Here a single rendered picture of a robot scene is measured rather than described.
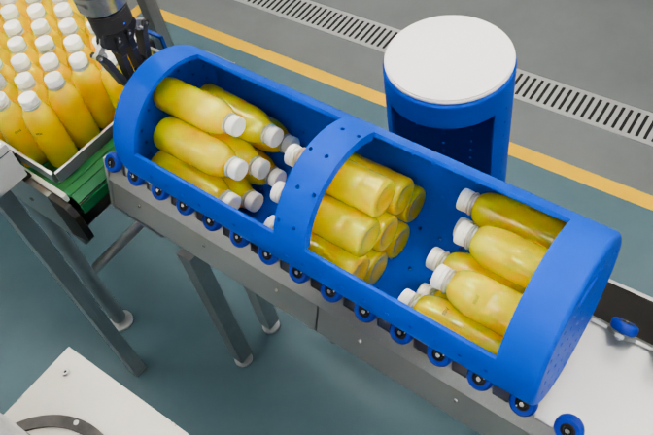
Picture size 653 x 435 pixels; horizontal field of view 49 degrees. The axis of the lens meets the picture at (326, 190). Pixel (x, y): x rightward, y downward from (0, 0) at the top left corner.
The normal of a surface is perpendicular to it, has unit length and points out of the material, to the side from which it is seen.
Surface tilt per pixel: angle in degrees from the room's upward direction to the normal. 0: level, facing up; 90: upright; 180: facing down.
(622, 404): 0
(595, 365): 0
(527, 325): 44
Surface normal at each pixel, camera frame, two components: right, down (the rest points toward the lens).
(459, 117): 0.06, 0.77
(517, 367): -0.61, 0.43
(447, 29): -0.13, -0.62
